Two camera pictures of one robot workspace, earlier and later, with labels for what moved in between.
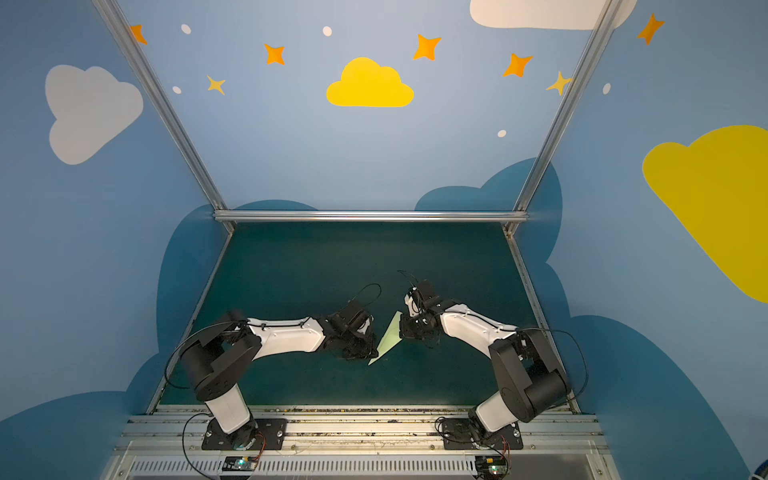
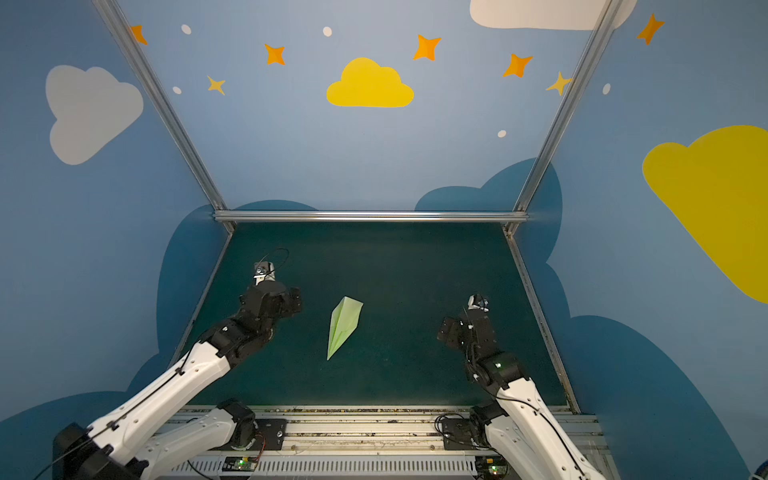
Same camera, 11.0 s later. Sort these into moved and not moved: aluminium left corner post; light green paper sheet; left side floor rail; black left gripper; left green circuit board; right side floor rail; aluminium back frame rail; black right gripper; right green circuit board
Moved: black left gripper; light green paper sheet; black right gripper
Not moved: right green circuit board; aluminium back frame rail; left green circuit board; right side floor rail; left side floor rail; aluminium left corner post
